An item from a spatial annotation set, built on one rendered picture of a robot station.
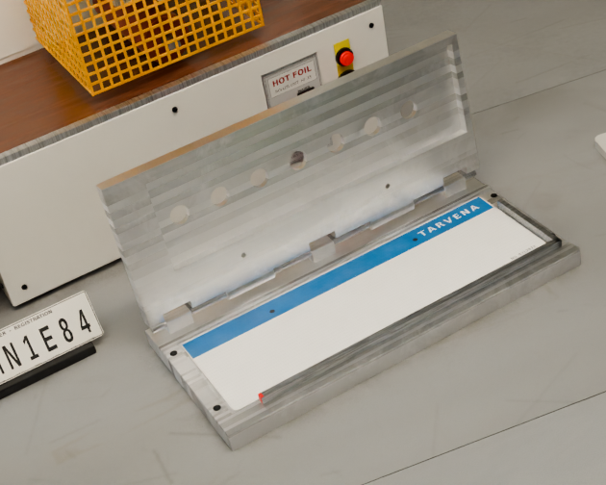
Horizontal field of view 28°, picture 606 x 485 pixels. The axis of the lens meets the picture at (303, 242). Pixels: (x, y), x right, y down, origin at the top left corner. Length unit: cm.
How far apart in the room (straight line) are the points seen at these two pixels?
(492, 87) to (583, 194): 29
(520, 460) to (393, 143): 42
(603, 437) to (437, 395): 17
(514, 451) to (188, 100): 57
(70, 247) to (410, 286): 41
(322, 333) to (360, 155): 22
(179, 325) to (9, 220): 23
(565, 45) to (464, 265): 53
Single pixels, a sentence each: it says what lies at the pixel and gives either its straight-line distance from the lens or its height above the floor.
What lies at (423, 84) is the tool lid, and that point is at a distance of 139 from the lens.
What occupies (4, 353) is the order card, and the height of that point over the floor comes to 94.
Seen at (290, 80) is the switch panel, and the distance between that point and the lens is 148.
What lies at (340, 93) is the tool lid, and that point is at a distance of 133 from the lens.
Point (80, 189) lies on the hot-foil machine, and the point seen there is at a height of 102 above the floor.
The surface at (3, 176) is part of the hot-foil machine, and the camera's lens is 138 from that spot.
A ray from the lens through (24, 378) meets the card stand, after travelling 136.
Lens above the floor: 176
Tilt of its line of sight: 36 degrees down
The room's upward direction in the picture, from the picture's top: 12 degrees counter-clockwise
